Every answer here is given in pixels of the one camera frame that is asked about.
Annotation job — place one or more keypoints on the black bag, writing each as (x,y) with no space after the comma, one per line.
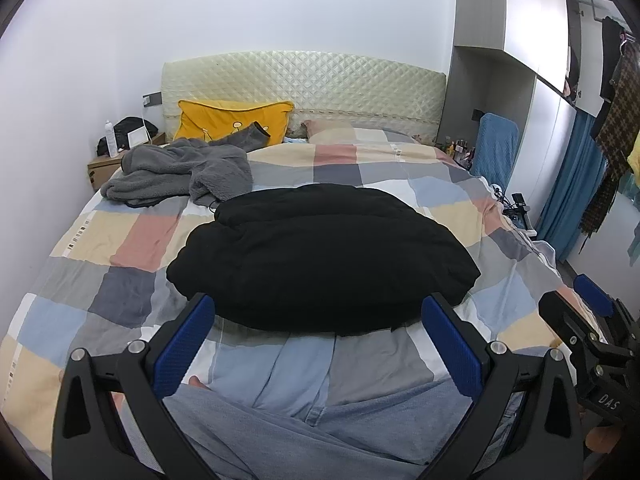
(127,124)

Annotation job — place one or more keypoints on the cluster of small bottles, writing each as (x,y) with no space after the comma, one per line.
(459,150)

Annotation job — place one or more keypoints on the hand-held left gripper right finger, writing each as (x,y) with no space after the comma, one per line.
(452,350)

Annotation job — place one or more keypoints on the white card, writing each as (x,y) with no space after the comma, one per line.
(137,138)

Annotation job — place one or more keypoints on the yellow hanging garment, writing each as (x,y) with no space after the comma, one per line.
(635,155)

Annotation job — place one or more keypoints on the clear plastic bottle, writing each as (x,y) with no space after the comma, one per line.
(111,142)

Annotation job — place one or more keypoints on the grey wall switch panel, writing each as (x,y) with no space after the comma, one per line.
(152,98)

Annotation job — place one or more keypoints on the grey wardrobe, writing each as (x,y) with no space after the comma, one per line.
(520,35)

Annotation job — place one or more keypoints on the blue curtain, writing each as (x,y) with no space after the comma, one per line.
(570,185)

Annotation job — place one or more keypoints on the pink patterned pillow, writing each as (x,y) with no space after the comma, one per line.
(325,130)

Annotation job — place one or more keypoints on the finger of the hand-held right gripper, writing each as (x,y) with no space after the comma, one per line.
(565,315)
(592,292)

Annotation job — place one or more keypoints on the person's blue-grey pants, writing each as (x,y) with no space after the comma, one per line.
(260,440)

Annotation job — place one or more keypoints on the grey fleece robe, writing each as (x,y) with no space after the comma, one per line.
(165,170)

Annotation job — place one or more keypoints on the person's right hand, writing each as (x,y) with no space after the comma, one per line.
(602,439)

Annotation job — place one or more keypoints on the brown plaid hanging garment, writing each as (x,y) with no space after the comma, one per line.
(620,110)

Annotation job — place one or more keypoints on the yellow pillow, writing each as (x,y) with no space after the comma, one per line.
(220,120)

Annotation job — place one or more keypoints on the person's bare foot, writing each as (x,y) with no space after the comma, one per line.
(199,385)

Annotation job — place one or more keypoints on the blue towel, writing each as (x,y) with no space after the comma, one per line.
(492,150)

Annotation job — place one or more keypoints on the black hanging garment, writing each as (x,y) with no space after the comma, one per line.
(611,60)

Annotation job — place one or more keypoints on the cream quilted headboard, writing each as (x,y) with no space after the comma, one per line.
(325,85)

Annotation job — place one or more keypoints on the wooden nightstand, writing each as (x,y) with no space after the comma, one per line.
(102,167)

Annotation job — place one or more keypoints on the black padded jacket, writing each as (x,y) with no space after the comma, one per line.
(325,250)

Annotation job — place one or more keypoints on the checkered duvet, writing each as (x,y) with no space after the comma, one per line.
(140,240)

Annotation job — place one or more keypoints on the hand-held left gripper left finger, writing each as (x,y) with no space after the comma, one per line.
(182,345)

